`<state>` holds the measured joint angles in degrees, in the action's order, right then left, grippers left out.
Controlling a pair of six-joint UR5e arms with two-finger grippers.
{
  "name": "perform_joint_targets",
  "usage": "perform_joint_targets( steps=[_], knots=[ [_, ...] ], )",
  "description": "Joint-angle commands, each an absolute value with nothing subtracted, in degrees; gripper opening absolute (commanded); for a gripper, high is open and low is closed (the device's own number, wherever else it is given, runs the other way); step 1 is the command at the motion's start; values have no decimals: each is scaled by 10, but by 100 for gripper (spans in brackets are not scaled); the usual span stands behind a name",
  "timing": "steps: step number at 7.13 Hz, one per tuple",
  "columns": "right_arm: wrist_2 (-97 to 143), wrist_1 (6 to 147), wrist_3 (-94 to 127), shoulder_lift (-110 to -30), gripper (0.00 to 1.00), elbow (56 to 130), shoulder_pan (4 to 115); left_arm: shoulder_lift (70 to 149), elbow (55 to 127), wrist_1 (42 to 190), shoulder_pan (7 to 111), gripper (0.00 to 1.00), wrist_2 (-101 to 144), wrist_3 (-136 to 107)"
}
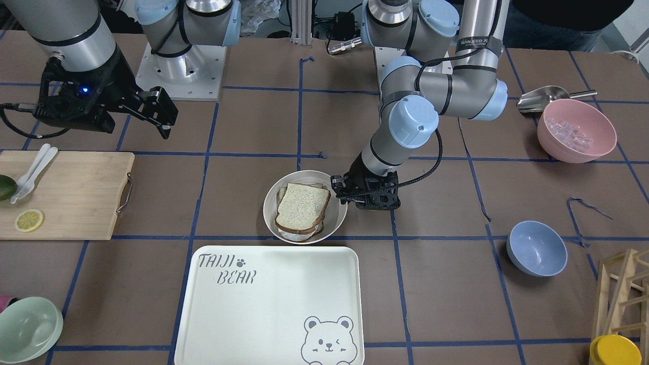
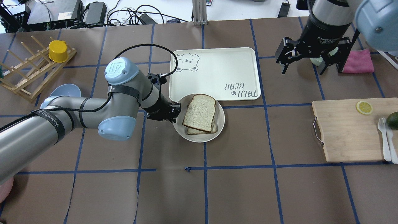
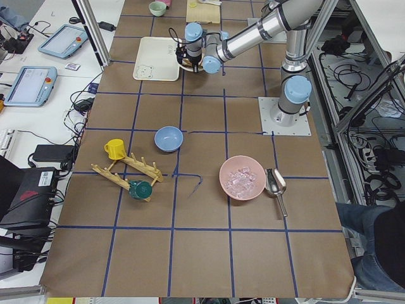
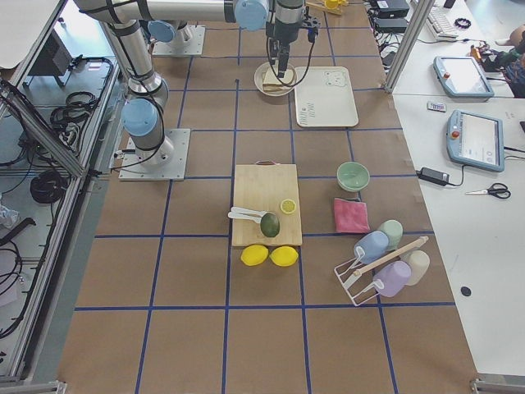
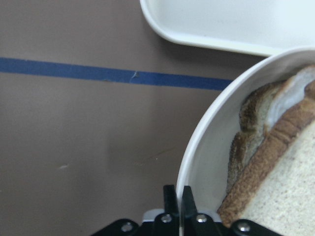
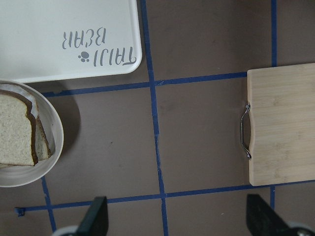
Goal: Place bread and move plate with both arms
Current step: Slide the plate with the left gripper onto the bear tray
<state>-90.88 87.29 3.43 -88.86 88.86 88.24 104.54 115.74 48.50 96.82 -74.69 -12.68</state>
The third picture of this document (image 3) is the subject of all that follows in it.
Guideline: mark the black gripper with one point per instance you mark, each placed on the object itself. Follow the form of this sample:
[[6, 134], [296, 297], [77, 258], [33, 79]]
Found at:
[[194, 61]]

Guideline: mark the bread slice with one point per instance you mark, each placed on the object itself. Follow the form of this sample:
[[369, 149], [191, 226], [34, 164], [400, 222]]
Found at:
[[186, 63]]

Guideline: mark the cream round plate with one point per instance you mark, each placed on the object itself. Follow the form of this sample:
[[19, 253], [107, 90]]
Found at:
[[185, 67]]

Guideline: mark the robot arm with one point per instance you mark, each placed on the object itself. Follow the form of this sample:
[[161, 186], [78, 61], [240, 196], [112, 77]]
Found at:
[[208, 51]]

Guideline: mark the cream bear tray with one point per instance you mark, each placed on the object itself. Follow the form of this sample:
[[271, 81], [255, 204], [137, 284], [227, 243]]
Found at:
[[156, 60]]

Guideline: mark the wooden cutting board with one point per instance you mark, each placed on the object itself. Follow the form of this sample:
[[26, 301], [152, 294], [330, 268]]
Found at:
[[204, 12]]

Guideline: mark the green bowl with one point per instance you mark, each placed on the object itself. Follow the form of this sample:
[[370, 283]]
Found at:
[[157, 8]]

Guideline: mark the pink cloth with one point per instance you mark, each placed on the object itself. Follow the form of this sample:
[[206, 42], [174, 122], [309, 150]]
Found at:
[[167, 3]]

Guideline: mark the blue bowl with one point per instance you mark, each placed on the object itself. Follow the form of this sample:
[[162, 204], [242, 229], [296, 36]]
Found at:
[[168, 139]]

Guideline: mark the yellow mug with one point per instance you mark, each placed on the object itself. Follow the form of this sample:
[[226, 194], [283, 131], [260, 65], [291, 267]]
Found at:
[[115, 149]]

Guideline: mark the teach pendant far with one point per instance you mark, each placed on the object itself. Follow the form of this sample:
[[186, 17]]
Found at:
[[64, 42]]

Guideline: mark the teach pendant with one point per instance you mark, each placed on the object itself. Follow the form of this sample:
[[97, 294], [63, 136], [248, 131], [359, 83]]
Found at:
[[64, 42], [32, 86]]

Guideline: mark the pink bowl with ice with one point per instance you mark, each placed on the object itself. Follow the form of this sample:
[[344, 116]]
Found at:
[[242, 177]]

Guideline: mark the dark green mug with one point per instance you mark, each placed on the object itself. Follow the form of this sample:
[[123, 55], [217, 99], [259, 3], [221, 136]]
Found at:
[[140, 190]]

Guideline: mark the metal scoop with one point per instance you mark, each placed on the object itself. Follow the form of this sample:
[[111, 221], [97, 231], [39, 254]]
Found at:
[[276, 186]]

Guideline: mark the teach pendant near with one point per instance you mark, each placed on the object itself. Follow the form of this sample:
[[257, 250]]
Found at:
[[32, 86]]

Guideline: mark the black power adapter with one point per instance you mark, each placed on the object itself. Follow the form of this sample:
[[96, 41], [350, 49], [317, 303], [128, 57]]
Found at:
[[52, 153]]

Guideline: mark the person in black shirt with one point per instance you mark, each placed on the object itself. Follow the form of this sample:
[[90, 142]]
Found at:
[[381, 267]]

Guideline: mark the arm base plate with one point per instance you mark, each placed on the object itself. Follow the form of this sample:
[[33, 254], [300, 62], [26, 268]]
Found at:
[[276, 122]]

